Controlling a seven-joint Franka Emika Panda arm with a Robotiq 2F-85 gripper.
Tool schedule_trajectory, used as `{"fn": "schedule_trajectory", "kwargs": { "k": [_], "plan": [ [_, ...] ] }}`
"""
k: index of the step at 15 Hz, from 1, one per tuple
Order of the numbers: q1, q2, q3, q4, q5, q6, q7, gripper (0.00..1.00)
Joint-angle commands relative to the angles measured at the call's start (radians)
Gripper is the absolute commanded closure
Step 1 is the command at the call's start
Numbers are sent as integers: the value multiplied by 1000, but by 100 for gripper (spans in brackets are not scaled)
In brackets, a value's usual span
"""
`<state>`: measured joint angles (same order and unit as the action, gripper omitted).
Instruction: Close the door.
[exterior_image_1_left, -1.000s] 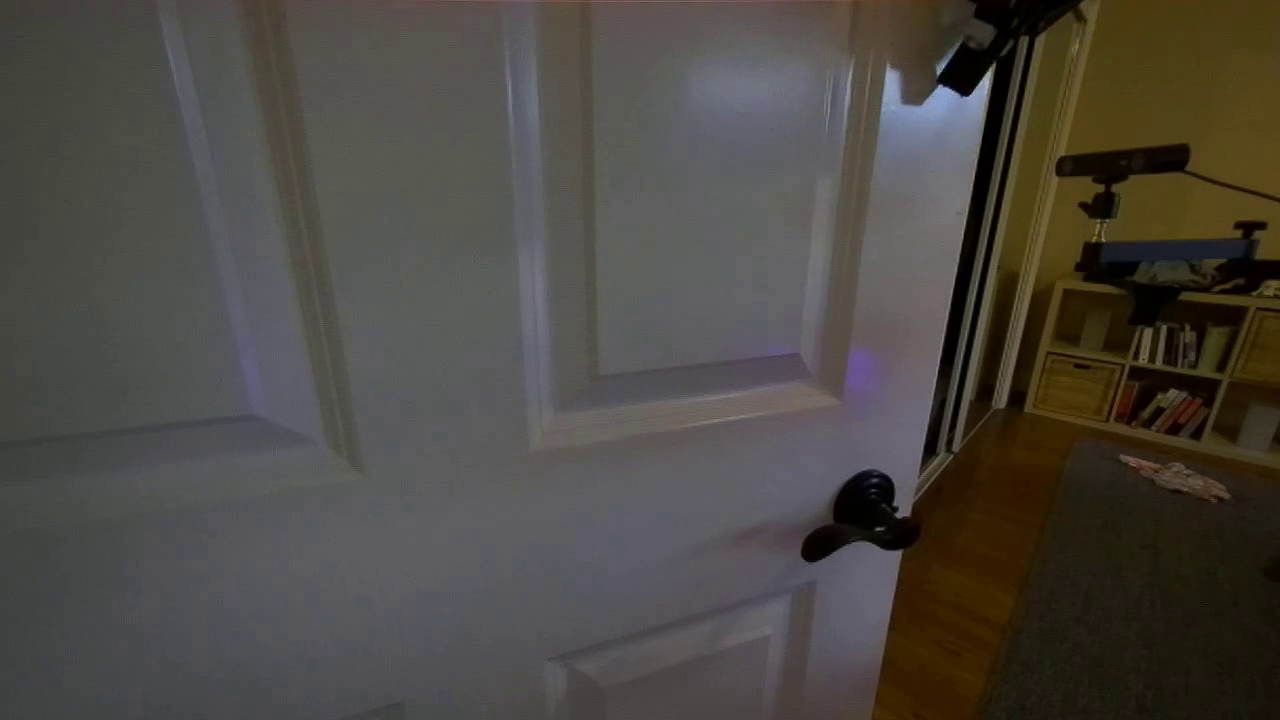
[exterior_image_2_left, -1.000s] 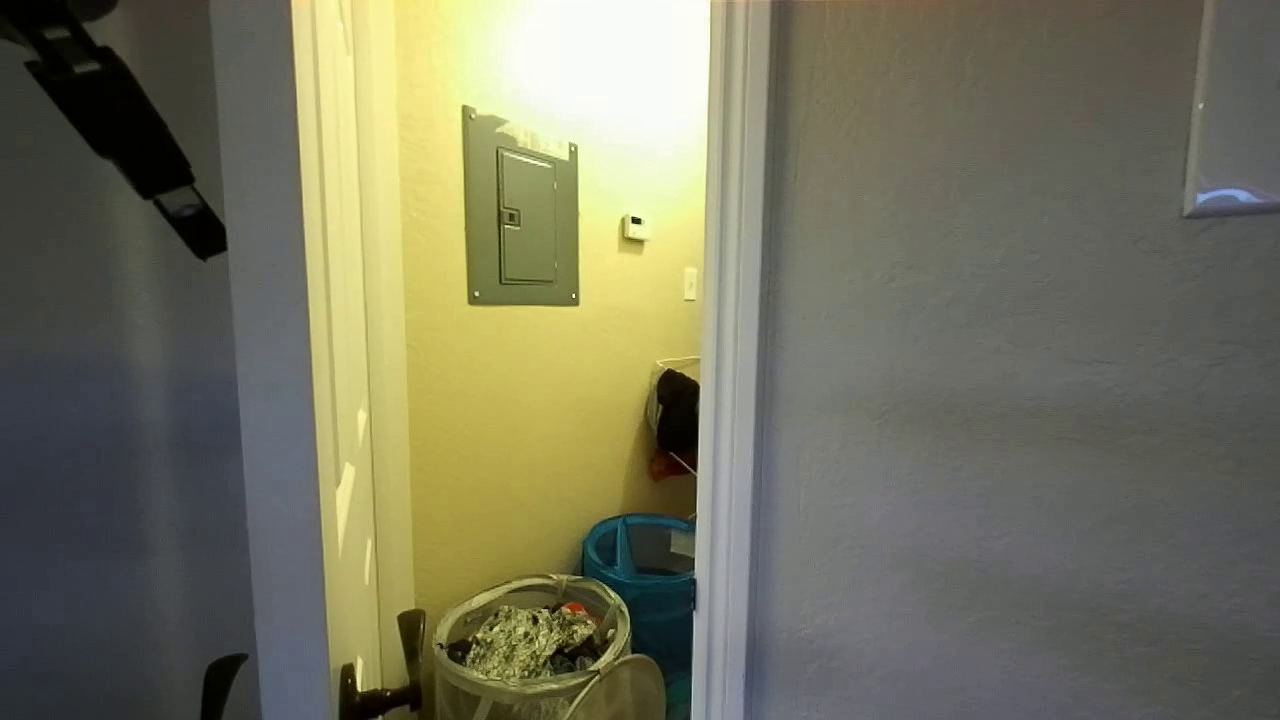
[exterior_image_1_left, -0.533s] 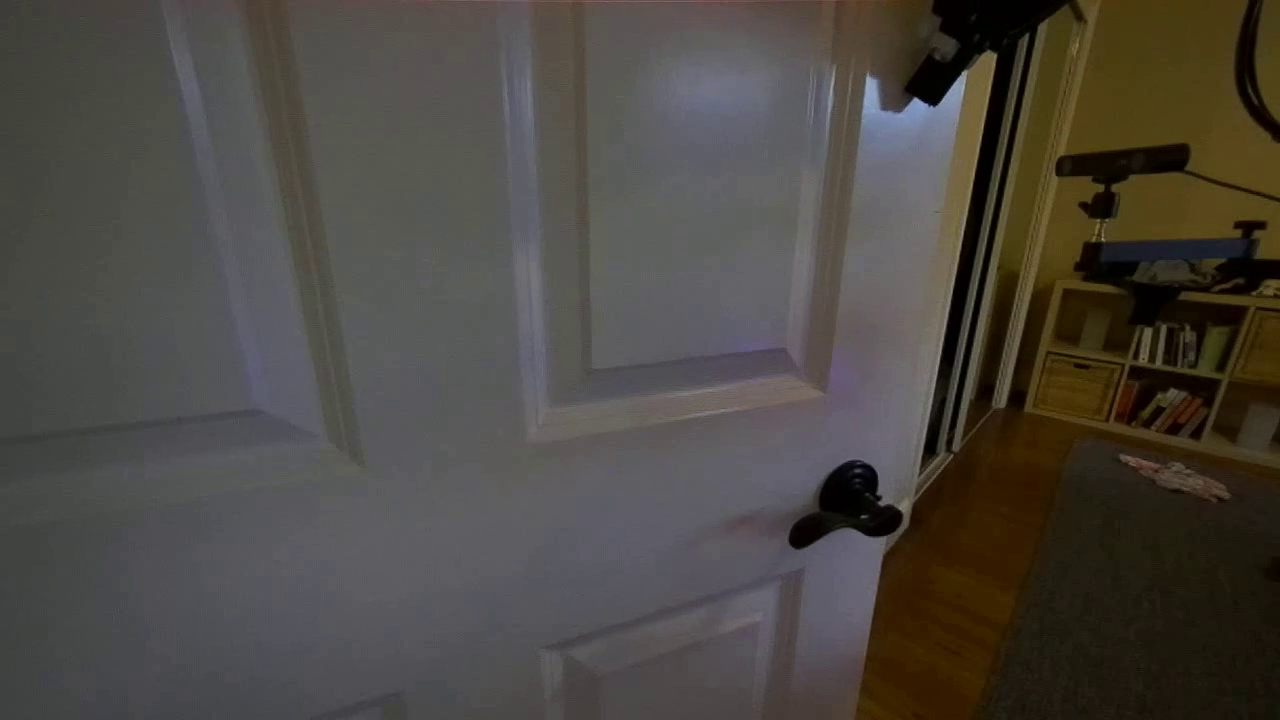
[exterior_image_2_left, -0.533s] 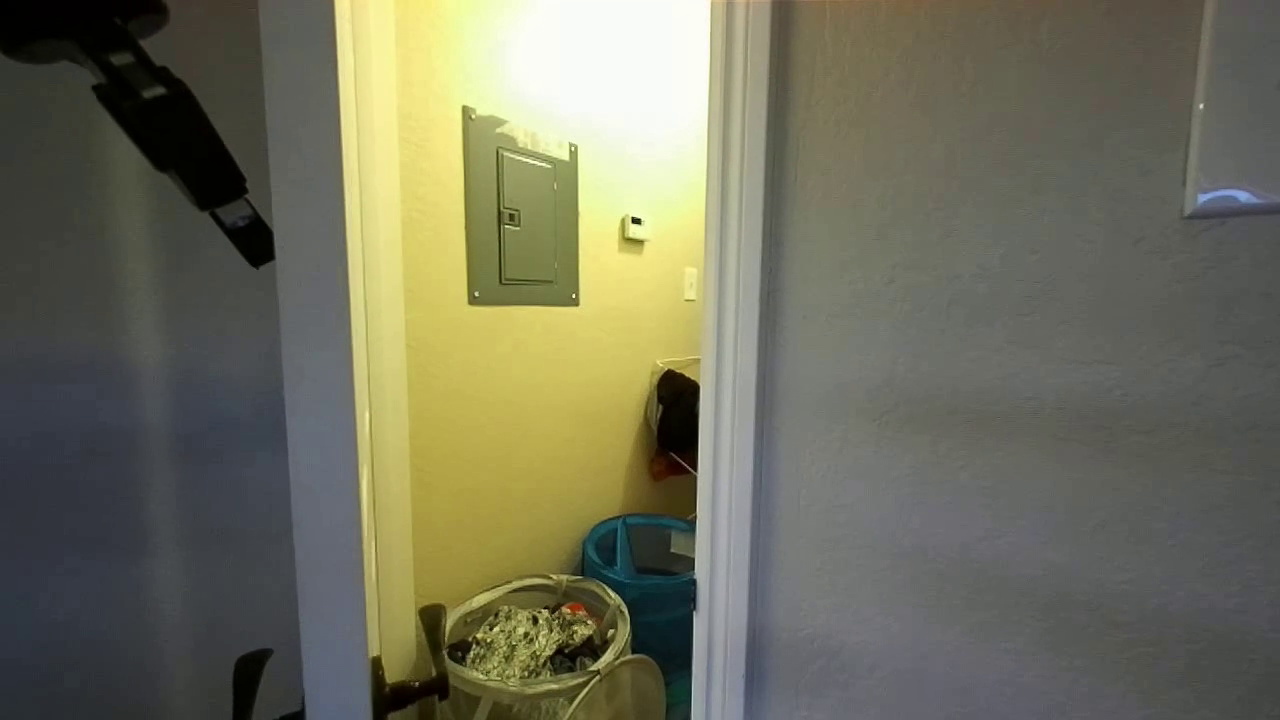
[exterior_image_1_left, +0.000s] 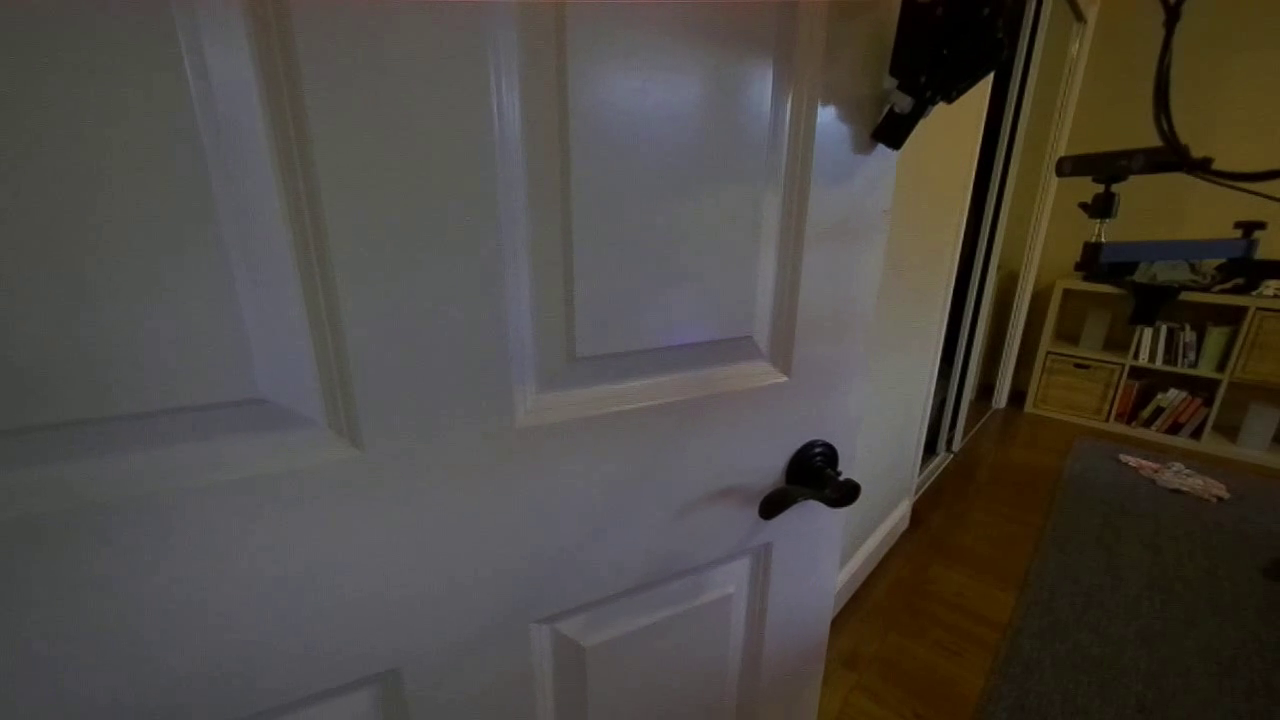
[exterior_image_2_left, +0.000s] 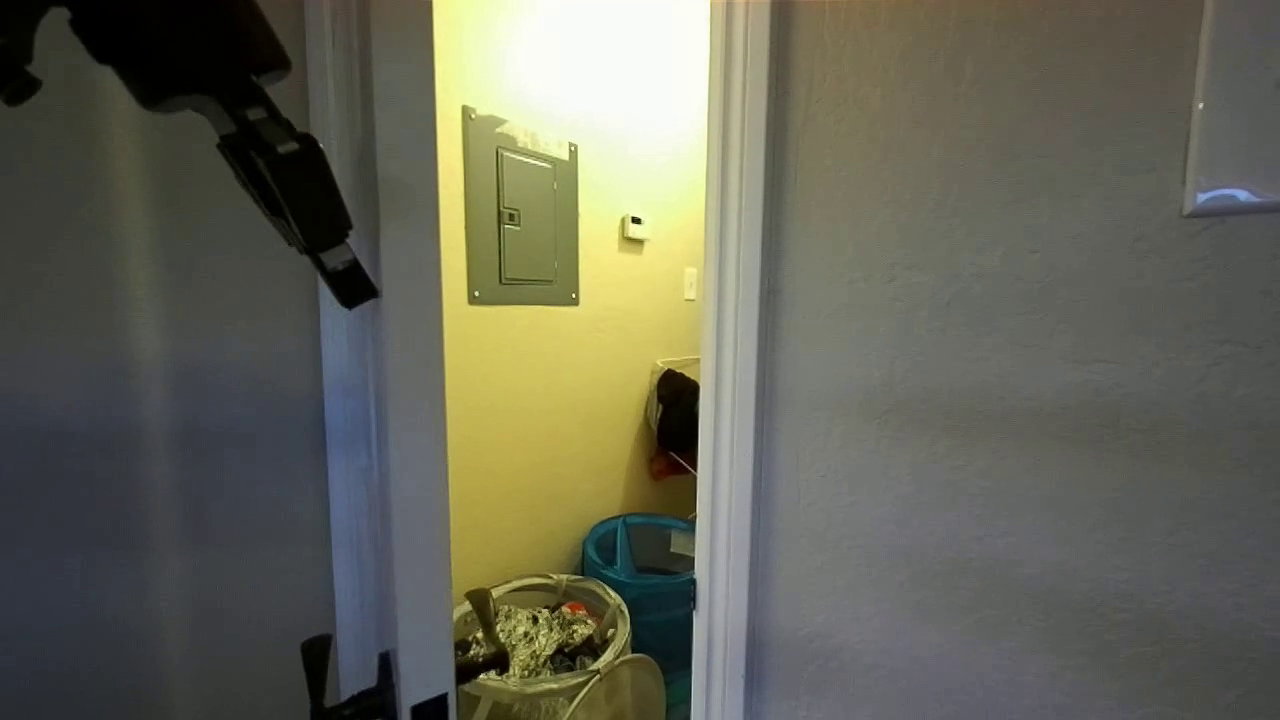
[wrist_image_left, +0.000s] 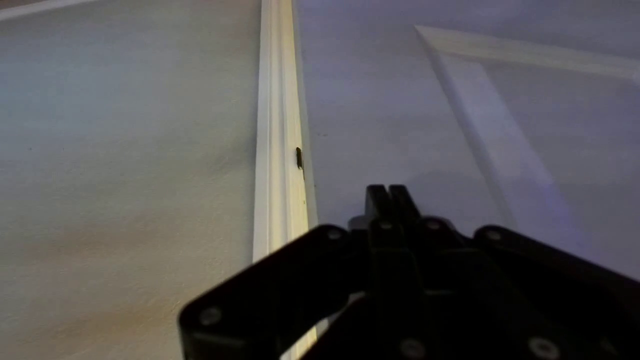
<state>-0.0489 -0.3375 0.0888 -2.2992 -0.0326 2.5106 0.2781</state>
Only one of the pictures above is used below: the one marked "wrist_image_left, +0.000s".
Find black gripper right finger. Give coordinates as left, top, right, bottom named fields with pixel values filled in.
left=388, top=184, right=640, bottom=360

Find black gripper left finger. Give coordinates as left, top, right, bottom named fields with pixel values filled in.
left=176, top=184, right=396, bottom=360

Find white panelled door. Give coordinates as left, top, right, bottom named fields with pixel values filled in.
left=291, top=0, right=640, bottom=284

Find white door frame trim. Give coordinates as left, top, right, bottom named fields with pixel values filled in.
left=251, top=0, right=321, bottom=360

